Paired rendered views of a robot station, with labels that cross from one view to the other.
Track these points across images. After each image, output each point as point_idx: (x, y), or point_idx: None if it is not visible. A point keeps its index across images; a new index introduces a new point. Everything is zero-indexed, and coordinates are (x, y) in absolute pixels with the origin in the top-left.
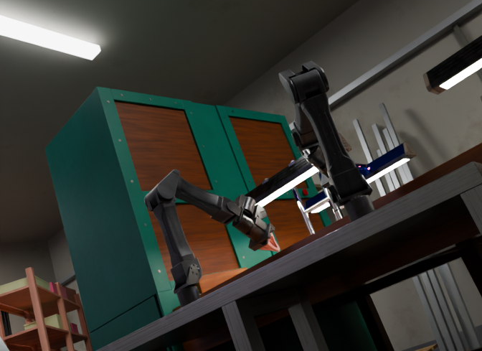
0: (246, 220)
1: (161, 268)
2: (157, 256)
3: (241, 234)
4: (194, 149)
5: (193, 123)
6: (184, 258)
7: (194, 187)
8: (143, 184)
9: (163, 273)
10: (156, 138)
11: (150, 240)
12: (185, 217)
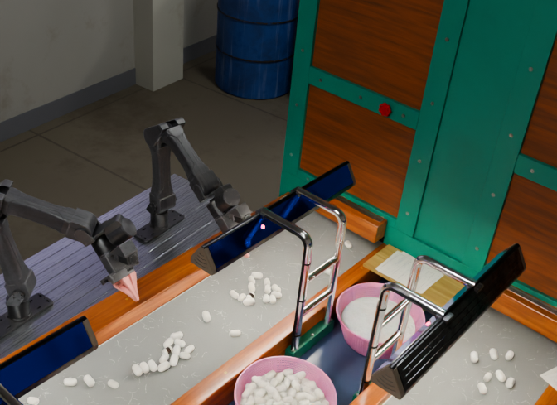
0: (210, 210)
1: (294, 153)
2: (296, 141)
3: (431, 189)
4: (432, 37)
5: None
6: (152, 192)
7: (177, 149)
8: (320, 58)
9: (295, 159)
10: None
11: (295, 122)
12: (355, 122)
